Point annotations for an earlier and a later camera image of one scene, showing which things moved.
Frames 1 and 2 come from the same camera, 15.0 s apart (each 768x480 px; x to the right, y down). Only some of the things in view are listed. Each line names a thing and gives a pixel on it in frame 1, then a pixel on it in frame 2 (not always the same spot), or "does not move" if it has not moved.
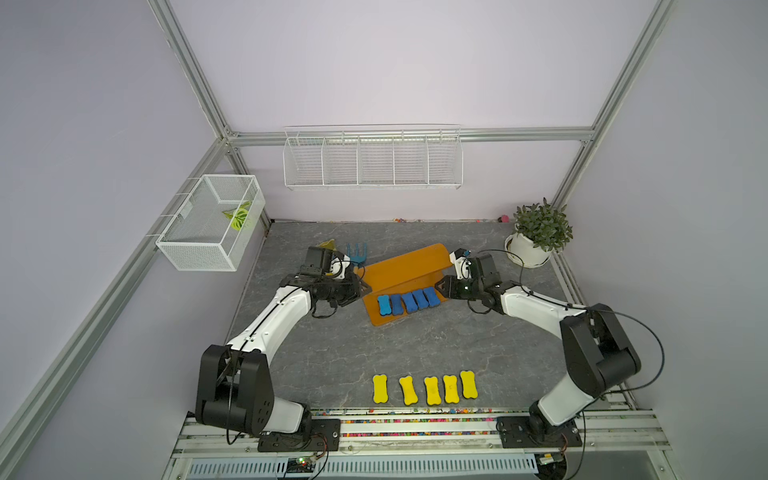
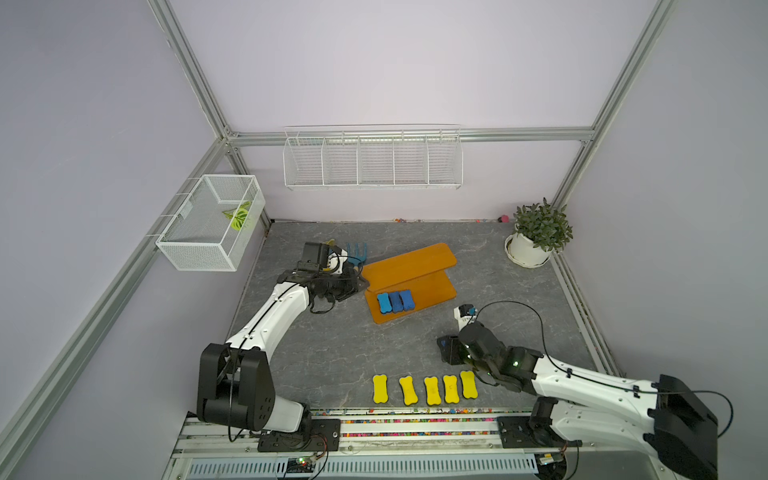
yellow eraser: (468, 384) does not move
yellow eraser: (380, 394) does not move
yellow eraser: (408, 390) does not move
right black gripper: (449, 286) → (448, 351)
